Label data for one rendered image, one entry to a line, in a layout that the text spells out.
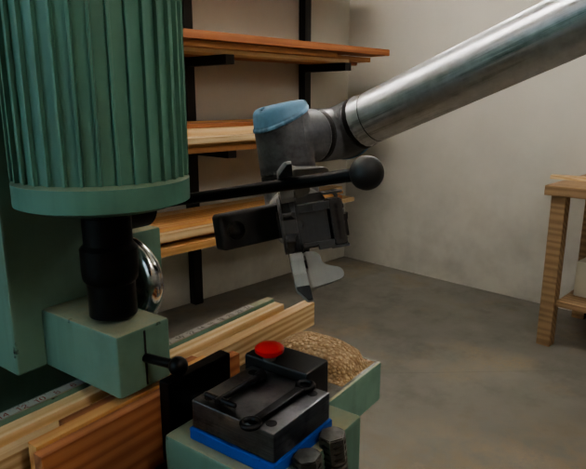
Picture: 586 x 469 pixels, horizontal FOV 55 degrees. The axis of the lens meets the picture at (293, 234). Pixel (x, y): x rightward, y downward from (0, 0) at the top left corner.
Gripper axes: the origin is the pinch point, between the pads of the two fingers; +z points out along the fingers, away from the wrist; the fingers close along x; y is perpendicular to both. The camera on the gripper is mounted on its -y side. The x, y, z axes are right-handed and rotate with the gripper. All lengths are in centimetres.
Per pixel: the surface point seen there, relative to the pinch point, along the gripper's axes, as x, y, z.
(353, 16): -112, 87, -375
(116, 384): 12.0, -20.5, 3.1
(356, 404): 25.7, 5.4, -13.0
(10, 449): 15.2, -30.4, 7.0
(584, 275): 72, 157, -223
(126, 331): 6.8, -18.7, 2.6
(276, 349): 10.5, -3.7, 5.3
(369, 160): -6.5, 8.3, 5.6
